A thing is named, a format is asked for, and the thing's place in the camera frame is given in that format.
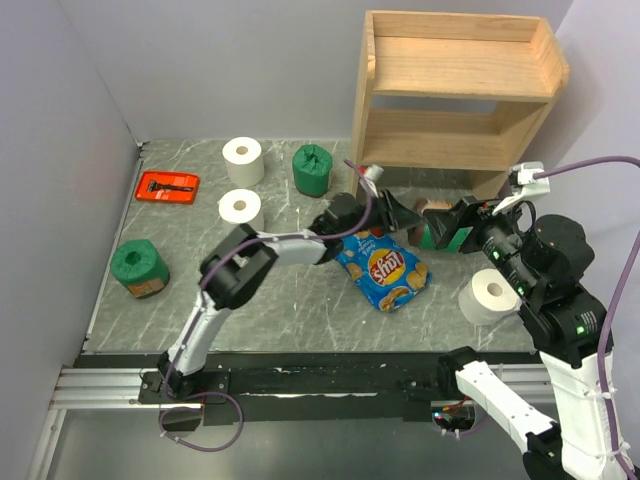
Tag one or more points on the wooden two-tier shelf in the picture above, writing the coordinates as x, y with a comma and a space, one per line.
454, 91

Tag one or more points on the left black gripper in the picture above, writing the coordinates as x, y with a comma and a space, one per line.
393, 215

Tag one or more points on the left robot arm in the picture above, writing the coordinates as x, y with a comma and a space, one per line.
233, 272

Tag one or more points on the green wrapped roll back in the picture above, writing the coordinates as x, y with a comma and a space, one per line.
312, 165

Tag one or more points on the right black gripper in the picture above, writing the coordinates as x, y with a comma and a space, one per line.
465, 210

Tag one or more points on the blue Lays chips bag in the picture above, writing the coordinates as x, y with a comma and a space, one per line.
386, 273

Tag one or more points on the green paper towel roll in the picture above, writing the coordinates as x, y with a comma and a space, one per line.
423, 236

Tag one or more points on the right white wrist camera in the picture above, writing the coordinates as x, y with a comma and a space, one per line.
526, 183

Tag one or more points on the orange razor package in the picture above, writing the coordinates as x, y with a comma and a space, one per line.
167, 187

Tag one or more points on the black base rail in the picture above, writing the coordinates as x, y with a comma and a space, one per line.
288, 386

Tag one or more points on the green wrapped roll left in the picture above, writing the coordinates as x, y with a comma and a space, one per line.
139, 268

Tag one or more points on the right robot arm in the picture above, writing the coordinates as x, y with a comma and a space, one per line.
570, 329

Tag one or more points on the white paper towel roll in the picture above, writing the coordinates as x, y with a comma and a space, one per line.
487, 298
244, 161
242, 206

